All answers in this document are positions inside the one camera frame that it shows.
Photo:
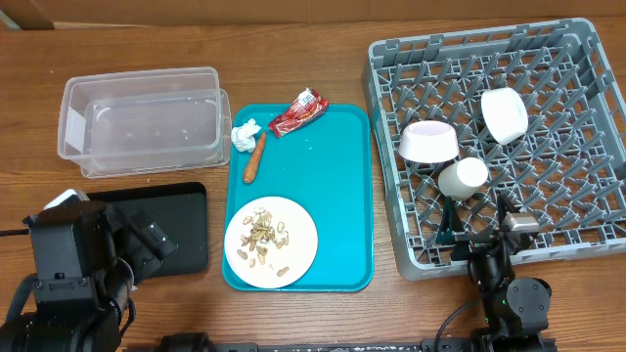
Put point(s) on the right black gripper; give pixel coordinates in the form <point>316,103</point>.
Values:
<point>450,232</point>

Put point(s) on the white cup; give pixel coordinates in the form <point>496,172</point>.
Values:
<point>462,179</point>

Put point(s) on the pink shallow bowl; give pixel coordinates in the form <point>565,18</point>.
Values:
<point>429,142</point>

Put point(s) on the white bowl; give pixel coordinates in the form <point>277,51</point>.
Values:
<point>504,114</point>

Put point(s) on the red snack wrapper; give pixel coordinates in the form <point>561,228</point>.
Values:
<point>306,107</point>

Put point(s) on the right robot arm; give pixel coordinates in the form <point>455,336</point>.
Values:
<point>516,309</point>

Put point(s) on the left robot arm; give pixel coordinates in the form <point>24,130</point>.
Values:
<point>89,256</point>

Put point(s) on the grey dishwasher rack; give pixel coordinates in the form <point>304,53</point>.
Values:
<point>568,170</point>

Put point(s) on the teal serving tray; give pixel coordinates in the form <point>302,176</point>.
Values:
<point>326,167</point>

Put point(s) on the white plate with peanut shells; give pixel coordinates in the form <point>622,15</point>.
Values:
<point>270,242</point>

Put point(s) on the orange carrot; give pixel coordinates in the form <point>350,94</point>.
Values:
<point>252,166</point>

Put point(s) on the crumpled white tissue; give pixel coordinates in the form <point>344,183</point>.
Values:
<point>243,137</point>

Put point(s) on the black rectangular tray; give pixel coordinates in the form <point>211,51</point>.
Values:
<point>181,211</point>

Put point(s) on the clear plastic storage bin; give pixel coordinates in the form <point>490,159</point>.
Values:
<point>145,121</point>

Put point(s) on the black mounting rail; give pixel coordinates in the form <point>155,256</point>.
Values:
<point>200,342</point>

